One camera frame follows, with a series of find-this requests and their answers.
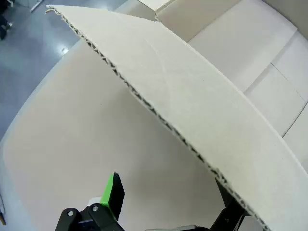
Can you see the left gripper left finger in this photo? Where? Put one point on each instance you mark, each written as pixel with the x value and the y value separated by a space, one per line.
pixel 113 195

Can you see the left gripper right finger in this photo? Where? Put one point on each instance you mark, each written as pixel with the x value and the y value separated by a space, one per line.
pixel 228 211

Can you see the large brown cardboard box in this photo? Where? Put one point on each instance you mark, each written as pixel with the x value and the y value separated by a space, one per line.
pixel 192 96

